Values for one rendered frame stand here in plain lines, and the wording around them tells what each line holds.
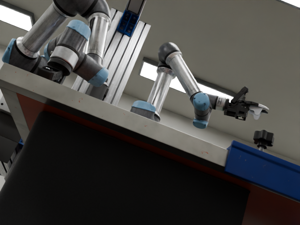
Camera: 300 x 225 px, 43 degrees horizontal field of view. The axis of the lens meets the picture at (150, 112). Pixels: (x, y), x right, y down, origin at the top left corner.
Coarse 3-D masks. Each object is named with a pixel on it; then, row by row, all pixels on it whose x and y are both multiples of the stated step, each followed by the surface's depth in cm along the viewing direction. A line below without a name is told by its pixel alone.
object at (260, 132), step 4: (256, 132) 80; (260, 132) 80; (264, 132) 79; (268, 132) 79; (256, 136) 80; (260, 136) 79; (264, 136) 79; (268, 136) 79; (272, 136) 79; (256, 140) 80; (260, 140) 80; (264, 140) 79; (268, 140) 78; (272, 140) 79; (260, 144) 79; (264, 144) 79; (268, 144) 80; (272, 144) 80; (260, 148) 79; (264, 148) 80
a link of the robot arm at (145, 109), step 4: (140, 100) 182; (136, 104) 181; (140, 104) 180; (144, 104) 180; (148, 104) 181; (152, 104) 183; (132, 108) 182; (136, 108) 180; (140, 108) 179; (144, 108) 179; (148, 108) 180; (152, 108) 182; (136, 112) 178; (140, 112) 178; (144, 112) 179; (148, 112) 180; (152, 112) 182; (144, 116) 178; (148, 116) 179; (152, 116) 182
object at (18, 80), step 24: (0, 72) 74; (24, 72) 75; (48, 96) 74; (72, 96) 75; (24, 120) 92; (96, 120) 76; (120, 120) 75; (144, 120) 76; (168, 144) 75; (192, 144) 76; (216, 168) 77
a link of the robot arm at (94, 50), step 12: (96, 12) 149; (108, 12) 153; (96, 24) 145; (108, 24) 151; (96, 36) 139; (84, 48) 136; (96, 48) 133; (84, 60) 124; (96, 60) 129; (84, 72) 126; (96, 72) 127; (108, 72) 131; (96, 84) 129
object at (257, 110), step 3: (252, 105) 189; (258, 105) 187; (261, 105) 187; (249, 108) 189; (252, 108) 189; (255, 108) 188; (258, 108) 188; (261, 108) 187; (264, 108) 188; (267, 108) 187; (255, 111) 188; (258, 111) 187; (255, 114) 187; (258, 114) 187
